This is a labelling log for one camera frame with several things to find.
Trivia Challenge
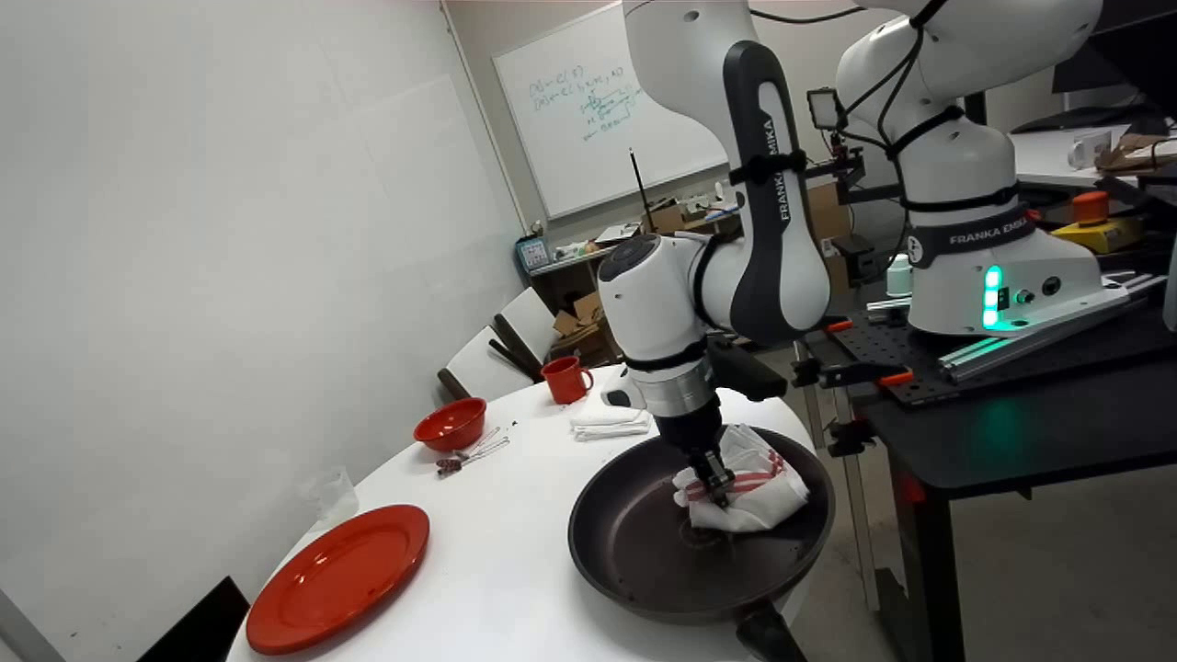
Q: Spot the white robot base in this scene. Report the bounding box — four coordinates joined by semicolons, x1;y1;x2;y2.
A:
898;119;1098;335

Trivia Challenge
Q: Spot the white red striped towel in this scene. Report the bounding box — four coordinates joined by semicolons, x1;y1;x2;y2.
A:
674;428;809;535

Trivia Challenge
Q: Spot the red mug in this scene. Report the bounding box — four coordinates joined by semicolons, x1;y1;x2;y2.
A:
540;357;596;405

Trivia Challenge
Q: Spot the round white table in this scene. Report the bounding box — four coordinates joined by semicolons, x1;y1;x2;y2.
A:
224;363;825;662

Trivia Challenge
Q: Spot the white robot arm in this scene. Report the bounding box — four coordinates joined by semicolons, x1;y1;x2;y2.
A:
596;0;1104;498

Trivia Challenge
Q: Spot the black frying pan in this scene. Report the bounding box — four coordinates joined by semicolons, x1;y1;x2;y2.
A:
566;435;836;662

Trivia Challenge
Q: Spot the red bowl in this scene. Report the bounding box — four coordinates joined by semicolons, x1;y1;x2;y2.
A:
410;396;484;451

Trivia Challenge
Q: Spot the whiteboard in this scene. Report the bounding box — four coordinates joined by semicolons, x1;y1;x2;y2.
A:
495;0;723;218

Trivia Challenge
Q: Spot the black robot desk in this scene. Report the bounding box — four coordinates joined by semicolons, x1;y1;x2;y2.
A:
809;277;1177;662

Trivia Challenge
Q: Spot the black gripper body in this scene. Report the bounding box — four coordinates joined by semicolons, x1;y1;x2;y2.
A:
659;400;732;493

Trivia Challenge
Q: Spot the red plate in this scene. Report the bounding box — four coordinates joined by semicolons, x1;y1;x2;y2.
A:
246;503;431;656

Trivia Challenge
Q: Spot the wooden white folding chair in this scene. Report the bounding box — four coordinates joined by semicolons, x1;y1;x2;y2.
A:
439;286;555;396

